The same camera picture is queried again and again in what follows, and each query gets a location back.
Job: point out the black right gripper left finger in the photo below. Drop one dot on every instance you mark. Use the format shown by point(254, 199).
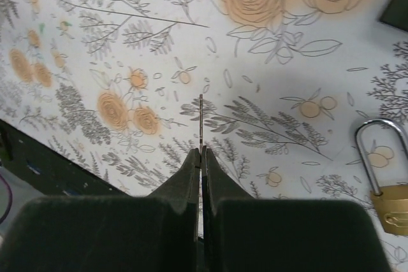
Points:
point(158, 232)

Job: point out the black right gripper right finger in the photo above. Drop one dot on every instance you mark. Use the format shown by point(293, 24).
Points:
point(242, 233)

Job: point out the small brass padlock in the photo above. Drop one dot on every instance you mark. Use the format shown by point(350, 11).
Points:
point(388, 197)

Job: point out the orange padlock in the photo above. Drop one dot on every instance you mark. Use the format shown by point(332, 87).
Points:
point(395, 14)

